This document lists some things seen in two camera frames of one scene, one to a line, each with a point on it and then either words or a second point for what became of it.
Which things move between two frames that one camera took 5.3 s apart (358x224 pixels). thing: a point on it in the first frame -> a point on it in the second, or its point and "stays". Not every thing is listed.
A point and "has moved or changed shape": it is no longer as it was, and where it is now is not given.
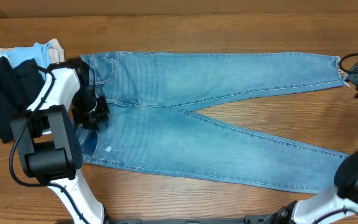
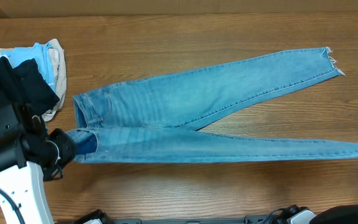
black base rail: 250,219 stays
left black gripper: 101,115 -> 58,136
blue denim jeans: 153,99 has moved or changed shape
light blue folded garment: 39,52 stays
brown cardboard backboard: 94,9 stays
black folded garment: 5,91 stays
